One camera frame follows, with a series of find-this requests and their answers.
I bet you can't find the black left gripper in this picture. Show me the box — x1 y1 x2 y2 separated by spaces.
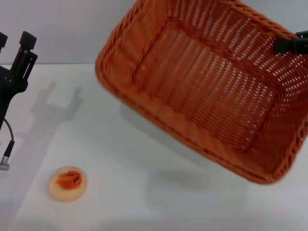
0 31 39 132

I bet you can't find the orange woven rectangular basket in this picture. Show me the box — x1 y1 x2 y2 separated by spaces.
94 0 308 185

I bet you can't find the round bun with orange glaze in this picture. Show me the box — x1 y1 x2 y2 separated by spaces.
48 166 88 203

